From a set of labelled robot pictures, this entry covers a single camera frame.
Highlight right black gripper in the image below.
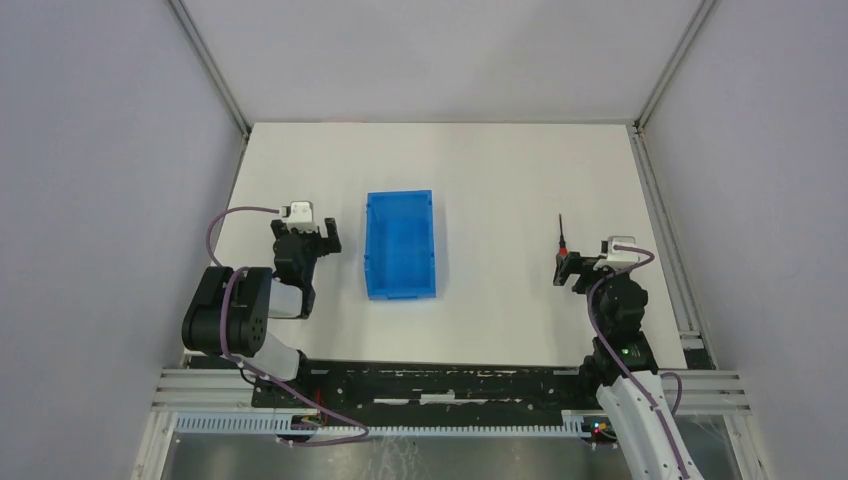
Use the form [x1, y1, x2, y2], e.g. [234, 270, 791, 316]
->
[552, 250, 629, 334]

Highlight red and black screwdriver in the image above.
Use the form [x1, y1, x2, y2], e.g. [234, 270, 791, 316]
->
[558, 214, 568, 256]

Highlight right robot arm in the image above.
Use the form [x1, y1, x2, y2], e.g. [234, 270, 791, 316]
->
[553, 240, 703, 479]

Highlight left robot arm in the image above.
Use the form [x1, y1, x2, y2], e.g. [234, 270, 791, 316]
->
[181, 217, 342, 408]

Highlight blue plastic bin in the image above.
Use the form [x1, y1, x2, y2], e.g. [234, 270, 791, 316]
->
[363, 190, 437, 301]

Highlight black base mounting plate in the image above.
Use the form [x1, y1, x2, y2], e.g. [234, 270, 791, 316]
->
[290, 359, 598, 427]

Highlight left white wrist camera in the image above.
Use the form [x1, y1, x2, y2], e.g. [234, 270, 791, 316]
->
[280, 200, 317, 233]

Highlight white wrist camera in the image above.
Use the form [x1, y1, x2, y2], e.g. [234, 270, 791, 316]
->
[593, 236, 640, 271]
[280, 200, 317, 233]

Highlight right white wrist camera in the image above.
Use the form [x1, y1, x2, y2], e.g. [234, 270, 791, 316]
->
[593, 236, 640, 271]

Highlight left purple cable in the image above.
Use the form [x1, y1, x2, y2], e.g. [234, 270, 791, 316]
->
[205, 206, 371, 448]

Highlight purple cable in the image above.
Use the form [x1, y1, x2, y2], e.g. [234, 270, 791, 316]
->
[205, 206, 371, 448]
[585, 245, 692, 480]

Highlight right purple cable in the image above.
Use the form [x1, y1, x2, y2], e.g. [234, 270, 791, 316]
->
[585, 245, 692, 480]

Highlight right aluminium frame rail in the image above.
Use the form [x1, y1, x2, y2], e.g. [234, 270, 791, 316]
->
[627, 1, 719, 370]

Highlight aluminium frame rail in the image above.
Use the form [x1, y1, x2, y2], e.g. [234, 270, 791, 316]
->
[164, 0, 252, 141]
[627, 1, 719, 370]

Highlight front aluminium frame rails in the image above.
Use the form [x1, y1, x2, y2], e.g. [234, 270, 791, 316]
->
[152, 369, 752, 416]

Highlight white slotted cable duct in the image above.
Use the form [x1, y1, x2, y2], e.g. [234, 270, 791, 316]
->
[174, 412, 591, 439]

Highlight left aluminium frame rail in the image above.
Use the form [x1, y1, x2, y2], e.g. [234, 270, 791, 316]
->
[164, 0, 252, 141]

